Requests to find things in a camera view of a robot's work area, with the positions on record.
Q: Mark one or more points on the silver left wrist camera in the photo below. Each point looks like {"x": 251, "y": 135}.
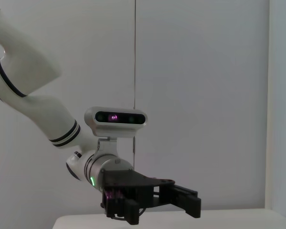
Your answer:
{"x": 114, "y": 118}

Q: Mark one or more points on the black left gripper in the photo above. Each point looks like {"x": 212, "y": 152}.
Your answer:
{"x": 124, "y": 183}

